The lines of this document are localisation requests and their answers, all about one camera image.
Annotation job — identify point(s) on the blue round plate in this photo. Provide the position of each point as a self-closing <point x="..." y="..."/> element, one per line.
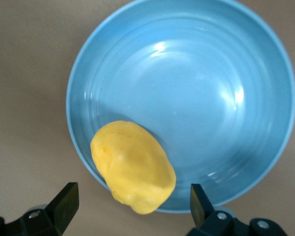
<point x="186" y="98"/>

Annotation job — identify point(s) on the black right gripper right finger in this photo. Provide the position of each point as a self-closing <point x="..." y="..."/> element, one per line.
<point x="204" y="214"/>

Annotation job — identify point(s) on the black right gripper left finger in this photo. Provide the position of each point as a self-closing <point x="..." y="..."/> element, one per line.
<point x="61" y="209"/>

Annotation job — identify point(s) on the yellow potato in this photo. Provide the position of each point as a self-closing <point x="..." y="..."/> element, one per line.
<point x="135" y="167"/>

